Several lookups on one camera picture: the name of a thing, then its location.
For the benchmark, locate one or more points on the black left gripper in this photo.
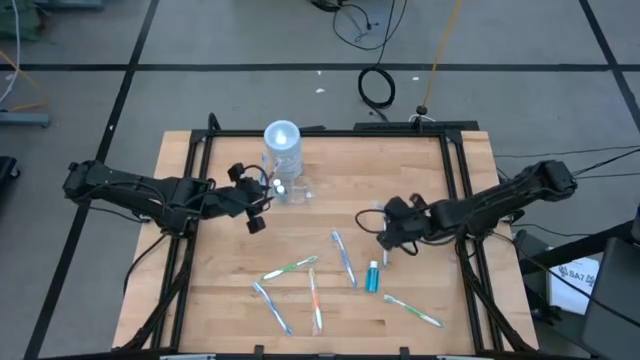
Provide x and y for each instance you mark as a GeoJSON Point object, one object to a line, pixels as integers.
{"type": "Point", "coordinates": [235, 202]}

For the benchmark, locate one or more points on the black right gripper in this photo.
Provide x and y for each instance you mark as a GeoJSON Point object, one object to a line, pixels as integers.
{"type": "Point", "coordinates": [415, 222]}

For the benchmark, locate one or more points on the teal mouthwash bottle white cap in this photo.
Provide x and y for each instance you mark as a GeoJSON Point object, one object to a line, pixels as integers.
{"type": "Point", "coordinates": [276, 183]}
{"type": "Point", "coordinates": [372, 280]}
{"type": "Point", "coordinates": [281, 190]}

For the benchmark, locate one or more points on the green toothbrush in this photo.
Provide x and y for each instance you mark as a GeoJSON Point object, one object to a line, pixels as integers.
{"type": "Point", "coordinates": [412, 310]}
{"type": "Point", "coordinates": [287, 269]}

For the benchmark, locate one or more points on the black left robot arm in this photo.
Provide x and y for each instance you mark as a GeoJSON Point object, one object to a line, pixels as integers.
{"type": "Point", "coordinates": [125, 185]}

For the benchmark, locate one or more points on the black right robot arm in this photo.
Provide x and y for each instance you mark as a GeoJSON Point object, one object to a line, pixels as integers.
{"type": "Point", "coordinates": [500, 197]}

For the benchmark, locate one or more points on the clear acrylic organizer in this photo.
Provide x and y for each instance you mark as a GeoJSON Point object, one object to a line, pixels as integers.
{"type": "Point", "coordinates": [300, 192]}

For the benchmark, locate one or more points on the white wipes canister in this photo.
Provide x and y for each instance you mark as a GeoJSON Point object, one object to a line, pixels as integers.
{"type": "Point", "coordinates": [282, 140]}

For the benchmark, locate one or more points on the black power strip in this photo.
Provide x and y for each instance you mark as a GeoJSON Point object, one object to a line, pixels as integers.
{"type": "Point", "coordinates": [400, 126]}

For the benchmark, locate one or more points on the orange toothbrush in clear wrapper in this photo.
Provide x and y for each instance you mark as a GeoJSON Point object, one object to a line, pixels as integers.
{"type": "Point", "coordinates": [315, 300]}

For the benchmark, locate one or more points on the black angled beam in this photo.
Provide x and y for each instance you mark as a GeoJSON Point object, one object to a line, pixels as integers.
{"type": "Point", "coordinates": [575, 250]}

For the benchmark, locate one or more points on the white printed paper sheet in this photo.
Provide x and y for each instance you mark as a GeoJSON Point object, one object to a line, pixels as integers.
{"type": "Point", "coordinates": [570, 295]}

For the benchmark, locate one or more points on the grey metal bar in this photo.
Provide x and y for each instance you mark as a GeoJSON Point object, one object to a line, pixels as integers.
{"type": "Point", "coordinates": [25, 119]}

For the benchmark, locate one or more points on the green container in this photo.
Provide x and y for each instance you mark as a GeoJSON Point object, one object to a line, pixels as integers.
{"type": "Point", "coordinates": [30, 22]}

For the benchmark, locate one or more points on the black aluminium table frame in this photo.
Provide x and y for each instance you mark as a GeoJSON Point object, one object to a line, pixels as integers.
{"type": "Point", "coordinates": [325, 133]}

